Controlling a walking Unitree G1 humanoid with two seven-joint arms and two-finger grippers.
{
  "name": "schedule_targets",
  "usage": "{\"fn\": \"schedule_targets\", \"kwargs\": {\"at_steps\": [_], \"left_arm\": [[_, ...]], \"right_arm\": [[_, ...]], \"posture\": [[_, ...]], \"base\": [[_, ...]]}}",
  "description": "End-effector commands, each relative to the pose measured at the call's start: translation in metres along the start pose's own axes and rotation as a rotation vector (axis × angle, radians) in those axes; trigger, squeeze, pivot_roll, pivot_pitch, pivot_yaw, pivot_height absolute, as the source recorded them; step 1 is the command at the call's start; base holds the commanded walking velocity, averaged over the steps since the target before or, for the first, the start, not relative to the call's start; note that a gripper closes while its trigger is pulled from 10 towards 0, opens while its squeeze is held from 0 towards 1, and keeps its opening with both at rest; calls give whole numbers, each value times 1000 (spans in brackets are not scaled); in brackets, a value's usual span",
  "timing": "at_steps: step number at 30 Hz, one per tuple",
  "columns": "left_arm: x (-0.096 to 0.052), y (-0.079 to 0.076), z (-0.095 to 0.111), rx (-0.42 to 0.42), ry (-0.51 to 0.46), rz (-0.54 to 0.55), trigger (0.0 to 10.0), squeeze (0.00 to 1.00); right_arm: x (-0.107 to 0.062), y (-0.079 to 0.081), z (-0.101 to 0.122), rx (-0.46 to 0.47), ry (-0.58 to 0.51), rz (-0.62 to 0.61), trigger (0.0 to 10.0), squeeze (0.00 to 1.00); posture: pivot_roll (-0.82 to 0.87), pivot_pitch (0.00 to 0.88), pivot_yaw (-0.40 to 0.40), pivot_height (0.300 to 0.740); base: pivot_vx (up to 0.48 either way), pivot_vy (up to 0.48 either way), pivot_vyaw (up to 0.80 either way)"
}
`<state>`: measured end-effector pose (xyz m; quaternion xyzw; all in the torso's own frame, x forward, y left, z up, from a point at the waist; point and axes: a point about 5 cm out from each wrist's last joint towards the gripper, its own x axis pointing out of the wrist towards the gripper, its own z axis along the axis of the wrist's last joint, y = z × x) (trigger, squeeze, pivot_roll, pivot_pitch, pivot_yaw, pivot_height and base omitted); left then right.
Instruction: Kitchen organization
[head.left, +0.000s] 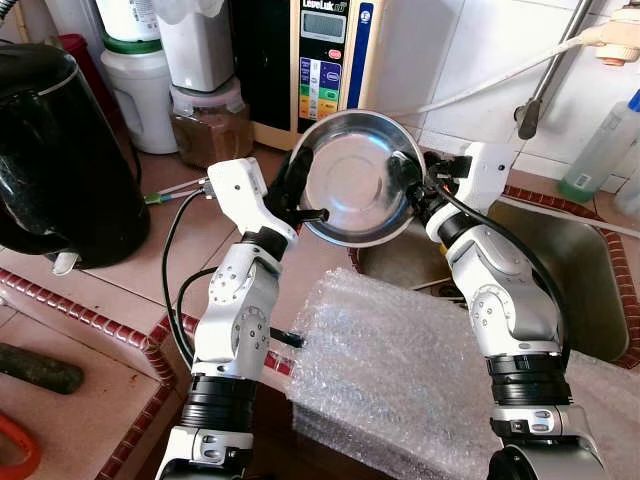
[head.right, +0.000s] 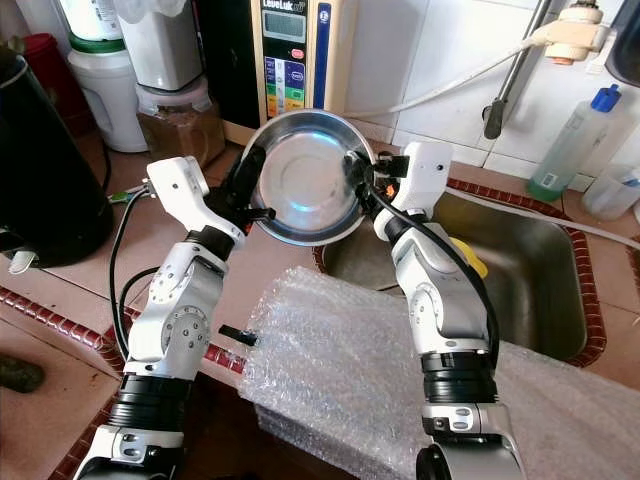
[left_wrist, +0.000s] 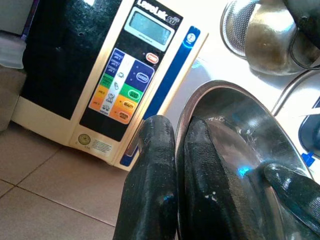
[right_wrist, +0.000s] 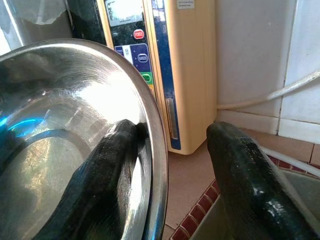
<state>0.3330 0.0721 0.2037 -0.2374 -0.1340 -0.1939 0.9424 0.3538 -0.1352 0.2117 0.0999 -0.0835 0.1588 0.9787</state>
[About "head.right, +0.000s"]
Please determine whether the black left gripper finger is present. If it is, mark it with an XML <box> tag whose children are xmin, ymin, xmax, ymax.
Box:
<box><xmin>220</xmin><ymin>144</ymin><xmax>269</xmax><ymax>209</ymax></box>

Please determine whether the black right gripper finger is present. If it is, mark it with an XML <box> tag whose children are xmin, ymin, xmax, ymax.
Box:
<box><xmin>342</xmin><ymin>150</ymin><xmax>377</xmax><ymax>219</ymax></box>

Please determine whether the stainless steel bowl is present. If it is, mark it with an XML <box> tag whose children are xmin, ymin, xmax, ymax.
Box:
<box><xmin>240</xmin><ymin>108</ymin><xmax>376</xmax><ymax>248</ymax></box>

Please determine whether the yellow plastic bowl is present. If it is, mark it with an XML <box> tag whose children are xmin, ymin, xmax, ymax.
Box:
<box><xmin>445</xmin><ymin>237</ymin><xmax>489</xmax><ymax>279</ymax></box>

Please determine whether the clear jar of brown powder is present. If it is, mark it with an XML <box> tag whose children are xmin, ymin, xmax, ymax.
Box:
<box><xmin>135</xmin><ymin>78</ymin><xmax>226</xmax><ymax>169</ymax></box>

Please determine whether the grey metal faucet spout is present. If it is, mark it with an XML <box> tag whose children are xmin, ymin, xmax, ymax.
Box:
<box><xmin>482</xmin><ymin>0</ymin><xmax>556</xmax><ymax>141</ymax></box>

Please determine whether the beige water ionizer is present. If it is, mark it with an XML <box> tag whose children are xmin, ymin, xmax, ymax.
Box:
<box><xmin>198</xmin><ymin>0</ymin><xmax>358</xmax><ymax>151</ymax></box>

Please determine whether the white grey plastic jug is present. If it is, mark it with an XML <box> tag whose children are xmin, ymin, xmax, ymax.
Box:
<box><xmin>115</xmin><ymin>0</ymin><xmax>203</xmax><ymax>91</ymax></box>

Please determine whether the white canister with green lid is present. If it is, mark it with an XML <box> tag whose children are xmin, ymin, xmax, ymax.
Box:
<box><xmin>65</xmin><ymin>35</ymin><xmax>151</xmax><ymax>154</ymax></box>

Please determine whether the steel sink basin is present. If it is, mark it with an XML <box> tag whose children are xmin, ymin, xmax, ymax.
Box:
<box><xmin>320</xmin><ymin>190</ymin><xmax>589</xmax><ymax>361</ymax></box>

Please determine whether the clear bottle with blue cap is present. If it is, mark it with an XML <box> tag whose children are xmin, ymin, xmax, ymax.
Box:
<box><xmin>527</xmin><ymin>85</ymin><xmax>623</xmax><ymax>204</ymax></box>

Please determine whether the black electric kettle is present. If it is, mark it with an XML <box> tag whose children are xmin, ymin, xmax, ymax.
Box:
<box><xmin>0</xmin><ymin>50</ymin><xmax>116</xmax><ymax>269</ymax></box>

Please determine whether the clear bubble wrap sheet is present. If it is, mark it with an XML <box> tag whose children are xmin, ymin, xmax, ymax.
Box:
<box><xmin>240</xmin><ymin>268</ymin><xmax>640</xmax><ymax>480</ymax></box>

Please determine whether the clear plastic cup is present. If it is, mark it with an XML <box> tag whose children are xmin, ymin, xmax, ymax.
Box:
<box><xmin>580</xmin><ymin>165</ymin><xmax>640</xmax><ymax>221</ymax></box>

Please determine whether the dark red canister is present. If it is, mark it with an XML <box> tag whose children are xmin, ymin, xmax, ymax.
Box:
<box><xmin>20</xmin><ymin>33</ymin><xmax>83</xmax><ymax>126</ymax></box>

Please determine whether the white plastic container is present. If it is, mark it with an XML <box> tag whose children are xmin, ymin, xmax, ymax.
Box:
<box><xmin>57</xmin><ymin>0</ymin><xmax>126</xmax><ymax>43</ymax></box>

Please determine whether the beige faucet diverter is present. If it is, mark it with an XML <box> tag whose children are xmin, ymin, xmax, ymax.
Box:
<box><xmin>545</xmin><ymin>3</ymin><xmax>611</xmax><ymax>66</ymax></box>

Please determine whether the black pan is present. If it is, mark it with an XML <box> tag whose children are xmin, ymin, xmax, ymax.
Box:
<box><xmin>605</xmin><ymin>0</ymin><xmax>640</xmax><ymax>89</ymax></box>

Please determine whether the dark sandal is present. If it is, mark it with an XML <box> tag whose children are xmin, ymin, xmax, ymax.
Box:
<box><xmin>0</xmin><ymin>355</ymin><xmax>46</xmax><ymax>394</ymax></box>

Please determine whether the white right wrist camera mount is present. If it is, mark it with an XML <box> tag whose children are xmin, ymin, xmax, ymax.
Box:
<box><xmin>375</xmin><ymin>140</ymin><xmax>454</xmax><ymax>241</ymax></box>

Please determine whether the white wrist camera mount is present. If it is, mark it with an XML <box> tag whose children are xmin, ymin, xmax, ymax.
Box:
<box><xmin>375</xmin><ymin>140</ymin><xmax>454</xmax><ymax>241</ymax></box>
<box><xmin>147</xmin><ymin>155</ymin><xmax>246</xmax><ymax>243</ymax></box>

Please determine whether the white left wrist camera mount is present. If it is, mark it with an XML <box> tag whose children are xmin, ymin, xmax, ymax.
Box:
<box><xmin>147</xmin><ymin>155</ymin><xmax>246</xmax><ymax>243</ymax></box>

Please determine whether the white hose to faucet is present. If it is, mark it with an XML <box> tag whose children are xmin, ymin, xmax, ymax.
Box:
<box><xmin>350</xmin><ymin>35</ymin><xmax>556</xmax><ymax>119</ymax></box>

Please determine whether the short black left arm cable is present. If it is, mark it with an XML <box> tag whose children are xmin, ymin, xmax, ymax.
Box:
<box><xmin>118</xmin><ymin>266</ymin><xmax>163</xmax><ymax>336</ymax></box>

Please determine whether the long black left arm cable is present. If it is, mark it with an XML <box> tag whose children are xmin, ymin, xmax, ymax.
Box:
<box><xmin>105</xmin><ymin>185</ymin><xmax>161</xmax><ymax>361</ymax></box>

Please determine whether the grey white drain hose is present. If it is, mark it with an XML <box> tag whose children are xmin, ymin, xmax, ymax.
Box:
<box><xmin>445</xmin><ymin>190</ymin><xmax>640</xmax><ymax>251</ymax></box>

